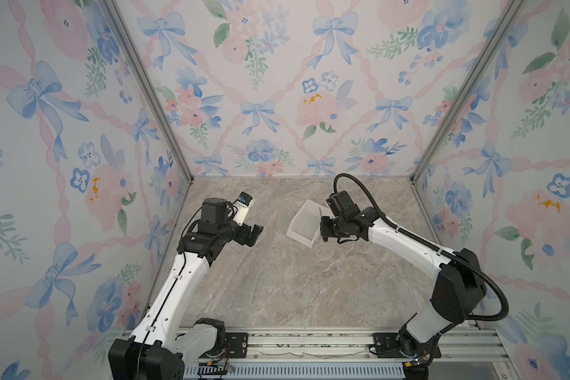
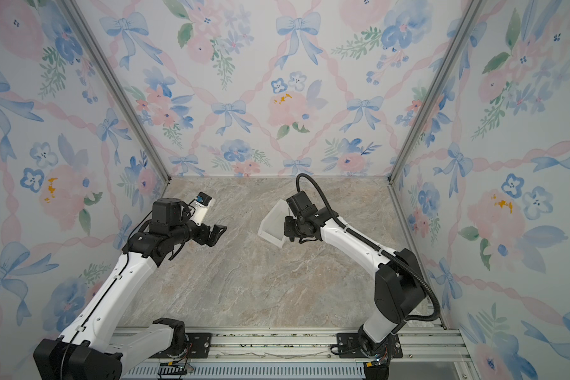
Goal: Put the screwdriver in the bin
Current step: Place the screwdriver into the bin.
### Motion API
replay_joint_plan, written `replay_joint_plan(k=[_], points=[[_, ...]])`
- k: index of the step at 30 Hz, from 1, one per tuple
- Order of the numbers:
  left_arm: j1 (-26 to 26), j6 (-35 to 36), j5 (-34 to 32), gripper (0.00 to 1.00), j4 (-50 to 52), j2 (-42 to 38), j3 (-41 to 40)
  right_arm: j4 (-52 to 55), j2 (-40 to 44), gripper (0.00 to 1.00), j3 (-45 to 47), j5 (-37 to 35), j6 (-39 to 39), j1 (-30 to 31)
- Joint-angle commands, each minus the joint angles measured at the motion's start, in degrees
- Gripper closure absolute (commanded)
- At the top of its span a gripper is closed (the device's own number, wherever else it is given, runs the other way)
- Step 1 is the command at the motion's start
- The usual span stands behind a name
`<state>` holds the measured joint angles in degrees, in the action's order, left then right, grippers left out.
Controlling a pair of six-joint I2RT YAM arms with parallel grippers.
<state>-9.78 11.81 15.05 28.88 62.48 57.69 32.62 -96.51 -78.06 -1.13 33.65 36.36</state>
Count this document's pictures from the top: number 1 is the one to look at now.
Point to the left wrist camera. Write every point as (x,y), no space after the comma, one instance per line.
(242,206)

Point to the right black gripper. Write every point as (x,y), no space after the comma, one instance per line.
(324,226)

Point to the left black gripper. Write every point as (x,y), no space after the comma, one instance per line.
(244,237)

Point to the aluminium rail frame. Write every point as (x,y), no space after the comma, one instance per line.
(342,353)

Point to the right aluminium corner post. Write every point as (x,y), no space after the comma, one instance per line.
(502,28)

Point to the white plastic bin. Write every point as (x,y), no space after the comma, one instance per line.
(304,228)

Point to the left aluminium corner post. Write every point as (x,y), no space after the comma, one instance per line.
(116,21)

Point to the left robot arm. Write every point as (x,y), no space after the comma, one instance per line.
(155,348)

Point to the aluminium corner post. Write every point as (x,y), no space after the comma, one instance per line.
(502,28)
(116,21)

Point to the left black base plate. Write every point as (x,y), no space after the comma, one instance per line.
(235,345)

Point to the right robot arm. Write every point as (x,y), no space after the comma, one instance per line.
(457,287)

